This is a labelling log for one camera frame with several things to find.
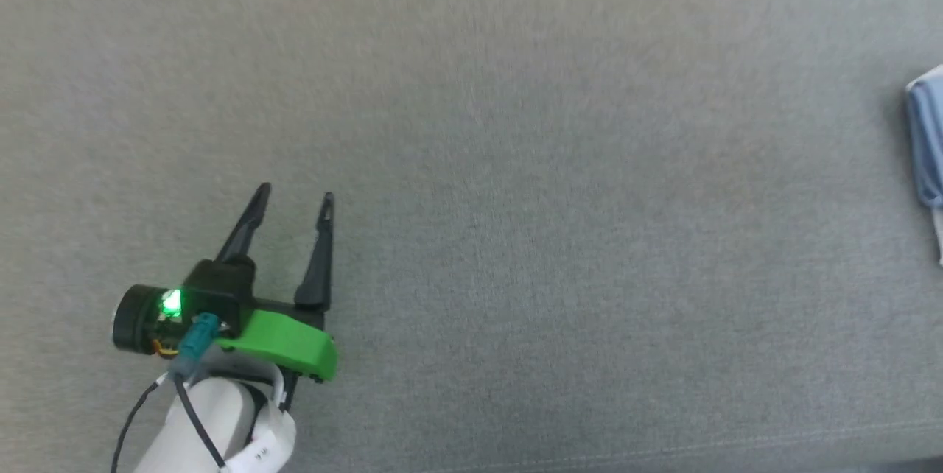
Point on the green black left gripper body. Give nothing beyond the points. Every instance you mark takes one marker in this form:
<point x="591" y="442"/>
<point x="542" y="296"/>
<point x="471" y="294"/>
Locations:
<point x="291" y="340"/>

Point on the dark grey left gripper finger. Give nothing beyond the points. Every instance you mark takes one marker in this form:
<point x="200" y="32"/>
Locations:
<point x="318" y="267"/>
<point x="247" y="226"/>

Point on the light blue shirt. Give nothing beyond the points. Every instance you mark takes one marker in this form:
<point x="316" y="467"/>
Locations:
<point x="930" y="141"/>

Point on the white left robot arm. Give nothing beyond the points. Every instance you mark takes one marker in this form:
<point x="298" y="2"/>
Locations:
<point x="210" y="421"/>

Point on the grey fabric sofa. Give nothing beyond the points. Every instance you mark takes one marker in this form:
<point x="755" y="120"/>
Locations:
<point x="552" y="163"/>

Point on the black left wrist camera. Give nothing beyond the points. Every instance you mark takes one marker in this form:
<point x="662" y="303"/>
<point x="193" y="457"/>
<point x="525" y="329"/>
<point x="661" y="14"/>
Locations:
<point x="217" y="289"/>

